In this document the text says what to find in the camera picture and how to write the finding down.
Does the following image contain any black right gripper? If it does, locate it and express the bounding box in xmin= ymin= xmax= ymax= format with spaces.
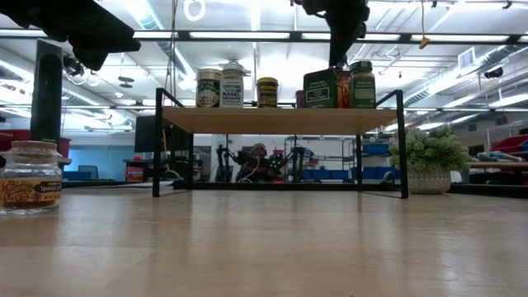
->
xmin=295 ymin=0 xmax=370 ymax=69

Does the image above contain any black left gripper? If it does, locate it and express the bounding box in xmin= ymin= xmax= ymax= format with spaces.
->
xmin=0 ymin=0 xmax=142 ymax=73

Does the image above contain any orange brown taco seasoning pouch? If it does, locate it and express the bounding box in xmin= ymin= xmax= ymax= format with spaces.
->
xmin=336 ymin=69 xmax=351 ymax=109

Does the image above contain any glass spice jar green lid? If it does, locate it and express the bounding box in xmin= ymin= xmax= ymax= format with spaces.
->
xmin=348 ymin=60 xmax=377 ymax=110

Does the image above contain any dark green rectangular tin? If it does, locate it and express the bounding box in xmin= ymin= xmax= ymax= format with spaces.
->
xmin=303 ymin=68 xmax=338 ymax=109

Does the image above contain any chili onion jar yellow lid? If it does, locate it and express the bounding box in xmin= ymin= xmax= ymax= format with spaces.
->
xmin=256 ymin=76 xmax=280 ymax=109

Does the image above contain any furikake jar beige lid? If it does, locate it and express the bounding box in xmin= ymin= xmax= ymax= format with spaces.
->
xmin=196 ymin=68 xmax=224 ymax=109

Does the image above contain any bagel seasoning jar white lid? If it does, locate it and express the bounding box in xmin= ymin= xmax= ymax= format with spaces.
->
xmin=219 ymin=60 xmax=252 ymax=109

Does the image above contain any small saffron jar cork lid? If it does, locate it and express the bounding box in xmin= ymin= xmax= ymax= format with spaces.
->
xmin=0 ymin=139 xmax=64 ymax=216

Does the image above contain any black upright column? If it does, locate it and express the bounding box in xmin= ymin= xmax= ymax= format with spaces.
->
xmin=31 ymin=39 xmax=64 ymax=144

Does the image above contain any metal rack with blue bins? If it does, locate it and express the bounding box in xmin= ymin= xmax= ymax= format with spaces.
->
xmin=284 ymin=134 xmax=360 ymax=182

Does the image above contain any green plant in patterned pot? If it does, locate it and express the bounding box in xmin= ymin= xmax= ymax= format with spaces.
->
xmin=388 ymin=125 xmax=471 ymax=196

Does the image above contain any person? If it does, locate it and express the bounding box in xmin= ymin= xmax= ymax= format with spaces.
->
xmin=237 ymin=142 xmax=285 ymax=183

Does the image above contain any red storage bin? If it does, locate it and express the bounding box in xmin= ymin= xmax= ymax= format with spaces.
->
xmin=0 ymin=129 xmax=72 ymax=158

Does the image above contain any yellow tag on cord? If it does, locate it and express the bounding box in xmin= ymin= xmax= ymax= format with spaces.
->
xmin=418 ymin=0 xmax=432 ymax=50

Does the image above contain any wooden shelf black metal frame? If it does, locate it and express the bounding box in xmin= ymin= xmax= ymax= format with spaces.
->
xmin=152 ymin=87 xmax=409 ymax=199

